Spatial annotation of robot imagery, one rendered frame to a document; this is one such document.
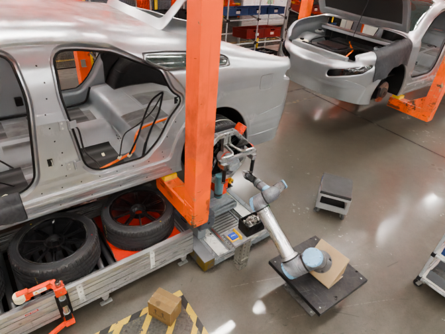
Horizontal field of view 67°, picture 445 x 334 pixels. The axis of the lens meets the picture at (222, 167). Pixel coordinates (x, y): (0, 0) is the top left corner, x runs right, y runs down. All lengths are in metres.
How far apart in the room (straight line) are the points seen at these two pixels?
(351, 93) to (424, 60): 2.99
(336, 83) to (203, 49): 3.24
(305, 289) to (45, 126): 2.31
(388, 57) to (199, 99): 3.47
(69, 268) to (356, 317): 2.39
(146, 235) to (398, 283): 2.43
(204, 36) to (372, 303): 2.67
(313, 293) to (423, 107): 3.83
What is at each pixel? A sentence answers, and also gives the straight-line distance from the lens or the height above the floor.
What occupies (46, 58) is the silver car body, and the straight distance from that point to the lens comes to 2.54.
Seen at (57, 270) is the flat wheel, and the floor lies 0.49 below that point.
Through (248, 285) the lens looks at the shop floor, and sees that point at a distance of 3.27.
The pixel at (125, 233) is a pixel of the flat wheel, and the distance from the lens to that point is 3.00.
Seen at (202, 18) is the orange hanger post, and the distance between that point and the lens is 2.14.
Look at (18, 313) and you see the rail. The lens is 2.88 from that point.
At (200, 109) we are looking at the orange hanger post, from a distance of 2.32.
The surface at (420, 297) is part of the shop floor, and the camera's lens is 3.80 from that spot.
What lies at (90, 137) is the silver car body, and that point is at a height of 0.88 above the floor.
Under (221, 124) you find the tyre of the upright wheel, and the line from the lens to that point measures 3.15.
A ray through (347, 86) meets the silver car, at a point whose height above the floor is 1.01.
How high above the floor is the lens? 2.61
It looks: 34 degrees down
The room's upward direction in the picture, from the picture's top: 5 degrees clockwise
